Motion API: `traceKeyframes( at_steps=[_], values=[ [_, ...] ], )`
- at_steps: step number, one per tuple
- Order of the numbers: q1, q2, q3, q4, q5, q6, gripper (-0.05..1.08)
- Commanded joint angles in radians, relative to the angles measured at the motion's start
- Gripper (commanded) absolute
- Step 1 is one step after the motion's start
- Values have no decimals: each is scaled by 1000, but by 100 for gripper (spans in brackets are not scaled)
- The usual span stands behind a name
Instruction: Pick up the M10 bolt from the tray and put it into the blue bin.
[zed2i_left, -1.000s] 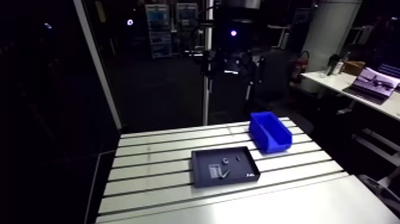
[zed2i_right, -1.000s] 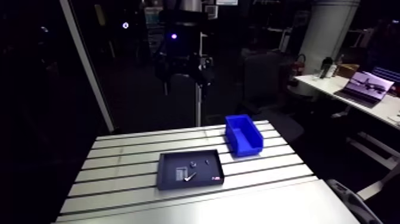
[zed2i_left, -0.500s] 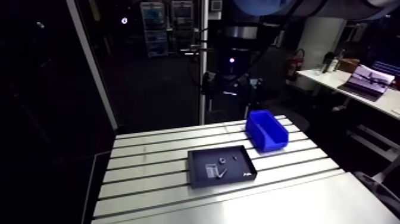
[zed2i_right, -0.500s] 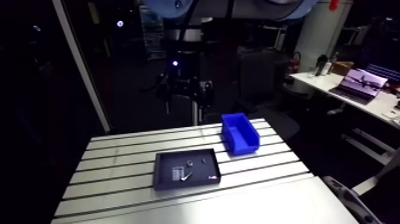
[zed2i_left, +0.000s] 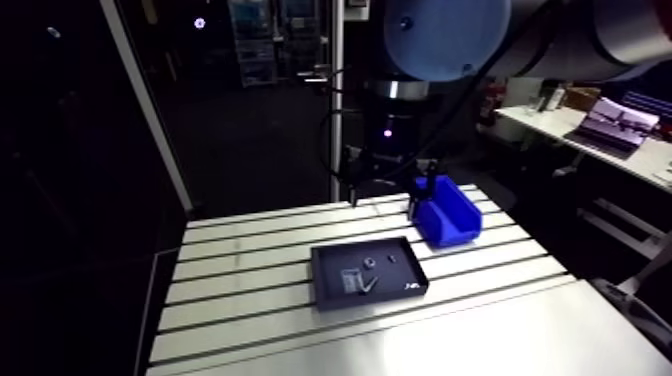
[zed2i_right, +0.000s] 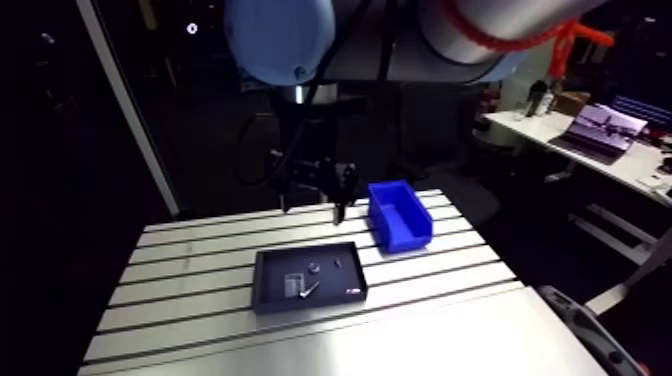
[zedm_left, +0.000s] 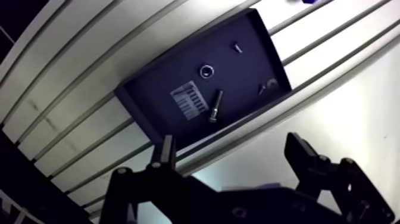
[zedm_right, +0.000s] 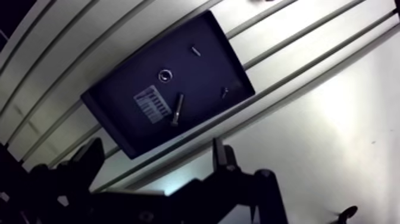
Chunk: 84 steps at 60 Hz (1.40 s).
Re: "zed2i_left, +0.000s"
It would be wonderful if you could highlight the white desk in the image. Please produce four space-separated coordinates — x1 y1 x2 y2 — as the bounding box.
494 103 672 196

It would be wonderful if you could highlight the cardboard box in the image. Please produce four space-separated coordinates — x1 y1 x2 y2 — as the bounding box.
563 85 603 113

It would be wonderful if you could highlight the pale slanted post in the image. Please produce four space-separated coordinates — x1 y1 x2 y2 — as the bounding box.
98 0 196 215

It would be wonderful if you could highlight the storage shelf rack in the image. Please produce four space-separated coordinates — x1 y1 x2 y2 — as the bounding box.
227 0 330 88

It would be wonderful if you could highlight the white upright post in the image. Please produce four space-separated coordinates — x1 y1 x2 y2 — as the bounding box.
329 0 346 204

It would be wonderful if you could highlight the black tray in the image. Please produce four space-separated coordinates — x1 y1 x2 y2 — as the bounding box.
310 236 431 313

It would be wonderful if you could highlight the grey metal frame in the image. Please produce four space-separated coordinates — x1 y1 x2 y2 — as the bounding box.
576 196 672 296

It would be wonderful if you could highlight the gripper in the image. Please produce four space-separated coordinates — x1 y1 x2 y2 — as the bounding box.
341 98 440 223

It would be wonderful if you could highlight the blue bin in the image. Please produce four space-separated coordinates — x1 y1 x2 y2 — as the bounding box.
410 174 484 248

